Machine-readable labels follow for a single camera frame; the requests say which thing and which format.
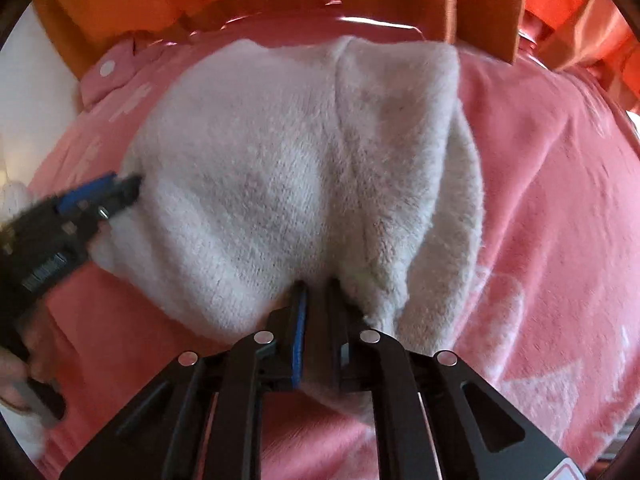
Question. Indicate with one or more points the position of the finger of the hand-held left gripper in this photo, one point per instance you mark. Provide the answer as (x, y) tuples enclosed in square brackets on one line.
[(120, 195), (85, 192)]

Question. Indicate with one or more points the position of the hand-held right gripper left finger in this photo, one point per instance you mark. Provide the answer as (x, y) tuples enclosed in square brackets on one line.
[(300, 325)]

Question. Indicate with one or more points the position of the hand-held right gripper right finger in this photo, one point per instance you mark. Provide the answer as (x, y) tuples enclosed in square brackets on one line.
[(339, 315)]

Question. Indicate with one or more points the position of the pale pink heart-dotted sweater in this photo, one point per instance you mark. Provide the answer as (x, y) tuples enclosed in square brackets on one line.
[(250, 185)]

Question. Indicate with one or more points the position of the person's left hand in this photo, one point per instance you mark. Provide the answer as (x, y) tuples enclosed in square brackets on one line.
[(42, 350)]

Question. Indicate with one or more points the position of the white perforated ball lamp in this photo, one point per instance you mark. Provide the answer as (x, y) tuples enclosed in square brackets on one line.
[(12, 197)]

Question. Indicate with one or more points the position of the pink dotted pillow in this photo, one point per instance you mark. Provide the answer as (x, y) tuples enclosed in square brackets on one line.
[(107, 85)]

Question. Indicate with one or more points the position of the pink satin cloth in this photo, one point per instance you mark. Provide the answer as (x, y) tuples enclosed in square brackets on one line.
[(260, 12)]

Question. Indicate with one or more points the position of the pink bow-print blanket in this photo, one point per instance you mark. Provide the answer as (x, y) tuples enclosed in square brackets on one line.
[(550, 210)]

